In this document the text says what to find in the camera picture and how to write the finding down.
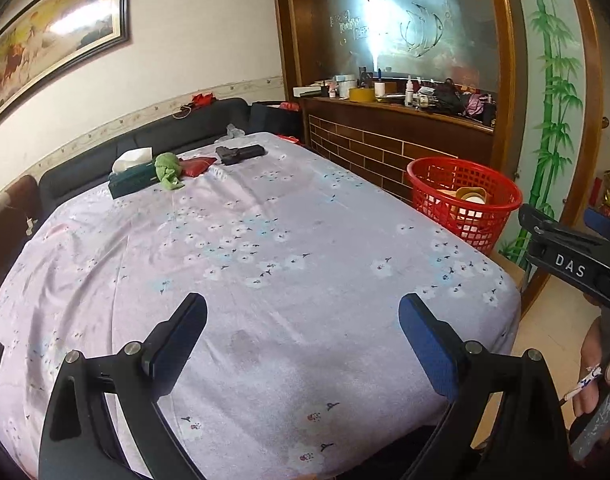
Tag green cloth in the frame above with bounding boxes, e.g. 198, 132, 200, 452
155, 152, 186, 192

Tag black bag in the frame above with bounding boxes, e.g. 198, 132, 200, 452
249, 101, 306, 143

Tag bamboo print panel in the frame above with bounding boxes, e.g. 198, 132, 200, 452
497, 0, 588, 266

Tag wooden counter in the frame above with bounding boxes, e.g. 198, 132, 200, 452
297, 92, 506, 201

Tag black remote control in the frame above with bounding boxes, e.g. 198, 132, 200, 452
215, 144, 266, 166

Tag patterned wrist strap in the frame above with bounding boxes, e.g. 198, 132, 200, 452
560, 364, 606, 403

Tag red packet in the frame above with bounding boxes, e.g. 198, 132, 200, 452
180, 156, 218, 179

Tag black sofa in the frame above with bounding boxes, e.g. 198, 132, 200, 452
37, 97, 250, 216

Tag dark green tissue box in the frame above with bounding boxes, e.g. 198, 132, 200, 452
108, 147, 158, 200

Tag floral purple tablecloth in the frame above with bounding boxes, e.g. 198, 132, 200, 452
0, 131, 523, 480

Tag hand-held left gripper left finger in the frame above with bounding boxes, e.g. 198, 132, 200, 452
37, 292, 208, 480

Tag person's right hand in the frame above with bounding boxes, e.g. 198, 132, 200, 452
570, 317, 610, 418

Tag red plastic basket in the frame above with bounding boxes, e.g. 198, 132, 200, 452
406, 156, 524, 256

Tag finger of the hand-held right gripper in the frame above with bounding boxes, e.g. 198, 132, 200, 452
584, 206, 610, 251
517, 203, 586, 246

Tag black handbag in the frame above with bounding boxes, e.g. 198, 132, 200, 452
432, 80, 468, 113

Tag frosted glass panel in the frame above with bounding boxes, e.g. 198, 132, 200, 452
321, 0, 500, 96

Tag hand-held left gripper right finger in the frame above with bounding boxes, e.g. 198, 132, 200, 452
399, 293, 570, 480

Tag framed wall picture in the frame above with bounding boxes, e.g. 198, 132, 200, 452
0, 0, 132, 128

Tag brown chair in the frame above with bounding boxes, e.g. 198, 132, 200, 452
0, 175, 43, 301

